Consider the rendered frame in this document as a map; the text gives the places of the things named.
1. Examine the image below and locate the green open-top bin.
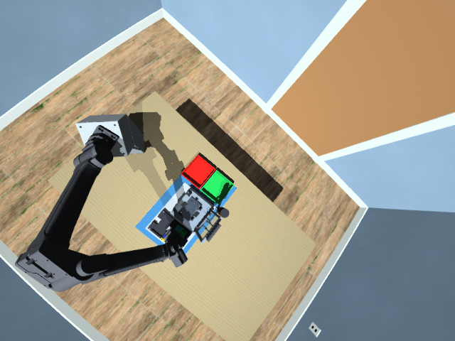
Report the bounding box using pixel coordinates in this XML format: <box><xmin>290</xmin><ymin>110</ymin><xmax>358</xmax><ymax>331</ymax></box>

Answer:
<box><xmin>200</xmin><ymin>171</ymin><xmax>234</xmax><ymax>205</ymax></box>

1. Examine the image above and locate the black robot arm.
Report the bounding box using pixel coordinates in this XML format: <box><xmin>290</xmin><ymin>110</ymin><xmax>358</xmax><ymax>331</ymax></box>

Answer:
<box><xmin>15</xmin><ymin>125</ymin><xmax>188</xmax><ymax>292</ymax></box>

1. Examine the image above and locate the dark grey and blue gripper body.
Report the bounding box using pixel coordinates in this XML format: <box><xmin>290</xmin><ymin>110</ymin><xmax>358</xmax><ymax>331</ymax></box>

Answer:
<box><xmin>164</xmin><ymin>227</ymin><xmax>186</xmax><ymax>249</ymax></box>

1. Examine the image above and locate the red bin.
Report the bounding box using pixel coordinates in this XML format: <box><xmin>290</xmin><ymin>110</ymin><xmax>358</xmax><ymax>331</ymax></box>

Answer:
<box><xmin>181</xmin><ymin>155</ymin><xmax>216</xmax><ymax>189</ymax></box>

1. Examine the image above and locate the green circuit board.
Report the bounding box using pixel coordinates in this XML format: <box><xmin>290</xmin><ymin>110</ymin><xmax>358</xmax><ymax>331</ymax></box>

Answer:
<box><xmin>175</xmin><ymin>225</ymin><xmax>188</xmax><ymax>238</ymax></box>

